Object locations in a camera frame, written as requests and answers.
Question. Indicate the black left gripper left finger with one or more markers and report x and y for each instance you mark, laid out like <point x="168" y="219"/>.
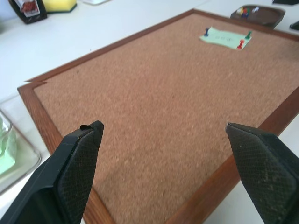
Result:
<point x="70" y="177"/>

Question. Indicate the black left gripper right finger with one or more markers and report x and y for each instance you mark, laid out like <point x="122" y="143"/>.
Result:
<point x="264" y="172"/>

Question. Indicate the wood-framed cork board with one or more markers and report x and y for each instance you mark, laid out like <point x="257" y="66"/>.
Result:
<point x="158" y="112"/>

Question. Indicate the red push pin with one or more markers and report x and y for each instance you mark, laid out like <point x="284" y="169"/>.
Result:
<point x="240" y="44"/>

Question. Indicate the green push pin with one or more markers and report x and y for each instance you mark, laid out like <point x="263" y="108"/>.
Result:
<point x="248" y="35"/>

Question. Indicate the light green paper note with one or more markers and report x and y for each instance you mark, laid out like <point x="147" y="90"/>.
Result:
<point x="224" y="38"/>

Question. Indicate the blue push pin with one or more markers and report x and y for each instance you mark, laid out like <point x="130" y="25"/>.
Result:
<point x="206" y="32"/>

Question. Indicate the clear glass container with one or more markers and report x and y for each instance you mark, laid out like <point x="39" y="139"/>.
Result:
<point x="16" y="154"/>

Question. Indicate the black object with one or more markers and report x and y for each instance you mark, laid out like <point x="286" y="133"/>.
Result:
<point x="294" y="25"/>
<point x="286" y="1"/>

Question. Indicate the dark brown round tray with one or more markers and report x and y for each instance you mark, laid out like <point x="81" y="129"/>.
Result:
<point x="261" y="15"/>

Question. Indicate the yellow green sponge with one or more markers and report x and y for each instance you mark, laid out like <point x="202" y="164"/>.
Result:
<point x="59" y="5"/>

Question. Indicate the white tray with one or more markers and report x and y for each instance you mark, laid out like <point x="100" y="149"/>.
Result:
<point x="95" y="2"/>

